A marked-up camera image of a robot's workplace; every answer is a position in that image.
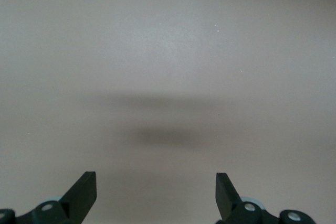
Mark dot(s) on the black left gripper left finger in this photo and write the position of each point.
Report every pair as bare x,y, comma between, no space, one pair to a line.
78,200

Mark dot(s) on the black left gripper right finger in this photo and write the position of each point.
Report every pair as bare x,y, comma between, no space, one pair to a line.
228,200

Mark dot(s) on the brown table cover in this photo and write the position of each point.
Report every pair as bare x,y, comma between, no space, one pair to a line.
168,51

